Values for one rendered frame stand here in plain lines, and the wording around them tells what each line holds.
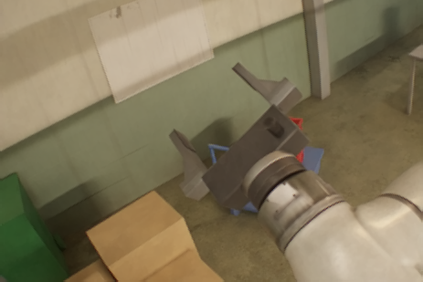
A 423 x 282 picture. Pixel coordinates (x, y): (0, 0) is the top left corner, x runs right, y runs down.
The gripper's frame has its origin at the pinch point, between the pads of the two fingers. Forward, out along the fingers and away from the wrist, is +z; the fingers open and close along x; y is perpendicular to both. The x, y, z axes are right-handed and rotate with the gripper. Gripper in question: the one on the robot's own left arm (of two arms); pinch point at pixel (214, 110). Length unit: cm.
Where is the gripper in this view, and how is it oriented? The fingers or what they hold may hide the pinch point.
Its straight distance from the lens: 50.2
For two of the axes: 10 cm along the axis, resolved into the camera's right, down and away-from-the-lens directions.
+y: -5.3, -4.0, -7.5
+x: -6.9, 7.2, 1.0
